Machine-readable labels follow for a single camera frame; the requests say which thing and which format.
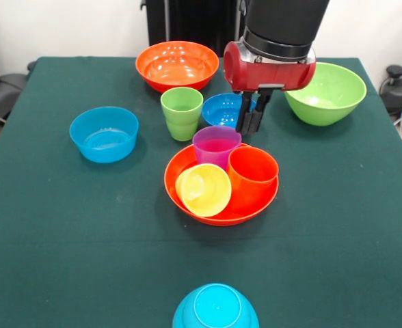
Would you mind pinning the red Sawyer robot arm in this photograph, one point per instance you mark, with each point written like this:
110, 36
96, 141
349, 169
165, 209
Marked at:
286, 24

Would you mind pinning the orange plastic bowl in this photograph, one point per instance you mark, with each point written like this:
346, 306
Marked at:
177, 68
255, 212

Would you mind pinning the green plastic bowl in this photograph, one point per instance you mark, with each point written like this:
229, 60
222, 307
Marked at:
331, 99

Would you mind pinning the blue ribbed plastic bowl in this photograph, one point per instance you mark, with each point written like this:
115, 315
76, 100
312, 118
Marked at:
103, 143

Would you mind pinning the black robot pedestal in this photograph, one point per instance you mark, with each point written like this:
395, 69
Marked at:
194, 24

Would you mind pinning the dark green tablecloth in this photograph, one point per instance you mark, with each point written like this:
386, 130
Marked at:
84, 239

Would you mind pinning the green plastic cup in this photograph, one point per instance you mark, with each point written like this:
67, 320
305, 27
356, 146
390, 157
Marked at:
182, 119

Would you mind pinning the dark blue plastic bowl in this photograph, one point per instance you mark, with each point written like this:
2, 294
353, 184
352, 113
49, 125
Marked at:
221, 112

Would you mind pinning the yellow plastic cup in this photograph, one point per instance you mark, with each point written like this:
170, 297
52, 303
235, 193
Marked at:
208, 194

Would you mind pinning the purple plastic cup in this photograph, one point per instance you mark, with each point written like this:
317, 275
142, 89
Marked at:
214, 148

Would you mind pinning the light blue plastic bowl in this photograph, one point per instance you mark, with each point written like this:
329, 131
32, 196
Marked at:
216, 307

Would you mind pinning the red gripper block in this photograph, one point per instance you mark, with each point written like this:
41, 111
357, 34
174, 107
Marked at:
272, 77

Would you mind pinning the orange plastic cup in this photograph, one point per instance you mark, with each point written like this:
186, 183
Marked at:
252, 171

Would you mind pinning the grey pedestal foot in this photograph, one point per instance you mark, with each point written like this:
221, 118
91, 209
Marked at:
6, 94
401, 89

